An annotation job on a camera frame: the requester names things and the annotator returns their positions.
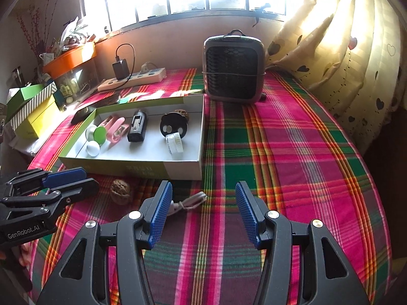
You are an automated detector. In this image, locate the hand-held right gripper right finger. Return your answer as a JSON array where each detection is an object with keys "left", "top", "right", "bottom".
[{"left": 235, "top": 180, "right": 371, "bottom": 305}]

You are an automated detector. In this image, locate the pink clip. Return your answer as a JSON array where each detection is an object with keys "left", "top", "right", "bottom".
[{"left": 98, "top": 114, "right": 115, "bottom": 132}]

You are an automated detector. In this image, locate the green and white cardboard box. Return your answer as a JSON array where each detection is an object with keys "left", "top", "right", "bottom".
[{"left": 58, "top": 95, "right": 206, "bottom": 181}]

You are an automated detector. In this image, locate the orange tray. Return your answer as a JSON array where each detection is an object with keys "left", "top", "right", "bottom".
[{"left": 42, "top": 41, "right": 97, "bottom": 78}]

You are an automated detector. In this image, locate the pink stapler-shaped case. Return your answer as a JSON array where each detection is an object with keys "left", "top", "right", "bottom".
[{"left": 106, "top": 117, "right": 129, "bottom": 143}]

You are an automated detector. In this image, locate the black rectangular device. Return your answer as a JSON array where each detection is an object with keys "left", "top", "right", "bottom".
[{"left": 127, "top": 109, "right": 147, "bottom": 143}]

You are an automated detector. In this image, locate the black round holder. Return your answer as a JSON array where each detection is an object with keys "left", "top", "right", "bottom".
[{"left": 160, "top": 112, "right": 188, "bottom": 135}]

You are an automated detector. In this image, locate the pale paper bundle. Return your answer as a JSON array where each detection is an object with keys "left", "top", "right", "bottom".
[{"left": 59, "top": 16, "right": 96, "bottom": 45}]

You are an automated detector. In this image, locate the beige power strip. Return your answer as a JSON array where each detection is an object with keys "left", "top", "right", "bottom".
[{"left": 97, "top": 67, "right": 167, "bottom": 92}]

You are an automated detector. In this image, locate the yellow box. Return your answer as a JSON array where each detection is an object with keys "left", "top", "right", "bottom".
[{"left": 9, "top": 95, "right": 61, "bottom": 139}]

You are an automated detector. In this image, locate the striped box with green inside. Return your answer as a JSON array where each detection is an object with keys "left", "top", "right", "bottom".
[{"left": 6, "top": 84, "right": 58, "bottom": 115}]

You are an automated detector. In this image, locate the dried branch decoration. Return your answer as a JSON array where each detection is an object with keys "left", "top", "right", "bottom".
[{"left": 16, "top": 0, "right": 64, "bottom": 58}]

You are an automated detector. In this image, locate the white and green spool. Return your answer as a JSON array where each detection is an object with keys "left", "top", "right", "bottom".
[{"left": 85, "top": 125, "right": 107, "bottom": 147}]

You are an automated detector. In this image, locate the black charger plug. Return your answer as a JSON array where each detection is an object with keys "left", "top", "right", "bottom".
[{"left": 112, "top": 55, "right": 129, "bottom": 80}]

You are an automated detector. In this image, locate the grey space heater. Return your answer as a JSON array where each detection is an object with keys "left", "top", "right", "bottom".
[{"left": 203, "top": 29, "right": 267, "bottom": 104}]

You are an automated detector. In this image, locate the cream heart-print curtain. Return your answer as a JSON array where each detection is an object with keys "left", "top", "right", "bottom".
[{"left": 265, "top": 0, "right": 404, "bottom": 153}]

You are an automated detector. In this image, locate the white plastic bag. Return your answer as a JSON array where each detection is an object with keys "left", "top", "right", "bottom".
[{"left": 9, "top": 130, "right": 51, "bottom": 155}]

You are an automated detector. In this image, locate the black smartphone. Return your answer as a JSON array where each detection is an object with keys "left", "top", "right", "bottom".
[{"left": 70, "top": 93, "right": 121, "bottom": 125}]

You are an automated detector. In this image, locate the white ribbed cap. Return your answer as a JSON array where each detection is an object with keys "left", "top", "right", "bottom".
[{"left": 165, "top": 133, "right": 185, "bottom": 155}]

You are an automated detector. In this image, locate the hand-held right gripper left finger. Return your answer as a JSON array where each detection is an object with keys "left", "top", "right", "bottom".
[{"left": 36, "top": 180, "right": 174, "bottom": 305}]

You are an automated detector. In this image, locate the black charger cable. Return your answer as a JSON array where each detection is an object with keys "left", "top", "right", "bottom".
[{"left": 114, "top": 44, "right": 136, "bottom": 81}]

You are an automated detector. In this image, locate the plaid tablecloth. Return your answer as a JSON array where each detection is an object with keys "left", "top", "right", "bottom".
[{"left": 27, "top": 68, "right": 393, "bottom": 305}]

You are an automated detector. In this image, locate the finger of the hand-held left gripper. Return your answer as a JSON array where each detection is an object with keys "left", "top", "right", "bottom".
[
  {"left": 2, "top": 178, "right": 100, "bottom": 206},
  {"left": 6, "top": 168, "right": 87, "bottom": 194}
]

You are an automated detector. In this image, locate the white cable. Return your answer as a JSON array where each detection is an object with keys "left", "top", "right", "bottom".
[{"left": 168, "top": 191, "right": 209, "bottom": 217}]

